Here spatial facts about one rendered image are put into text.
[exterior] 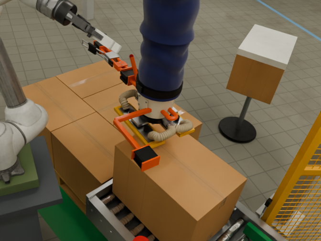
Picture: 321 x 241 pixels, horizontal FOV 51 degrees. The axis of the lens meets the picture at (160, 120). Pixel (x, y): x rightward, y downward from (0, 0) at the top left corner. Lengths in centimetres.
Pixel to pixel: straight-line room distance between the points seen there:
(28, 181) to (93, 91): 125
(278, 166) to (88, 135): 185
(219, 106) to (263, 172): 99
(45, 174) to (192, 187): 81
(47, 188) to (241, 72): 183
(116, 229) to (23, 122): 74
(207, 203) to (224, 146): 179
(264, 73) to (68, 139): 163
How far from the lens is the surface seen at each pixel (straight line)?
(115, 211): 204
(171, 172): 173
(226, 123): 362
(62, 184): 285
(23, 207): 185
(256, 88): 297
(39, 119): 189
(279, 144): 367
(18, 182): 187
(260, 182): 320
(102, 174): 221
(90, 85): 295
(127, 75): 182
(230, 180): 178
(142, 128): 168
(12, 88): 181
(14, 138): 180
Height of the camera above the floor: 223
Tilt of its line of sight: 40 degrees down
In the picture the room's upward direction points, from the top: 10 degrees clockwise
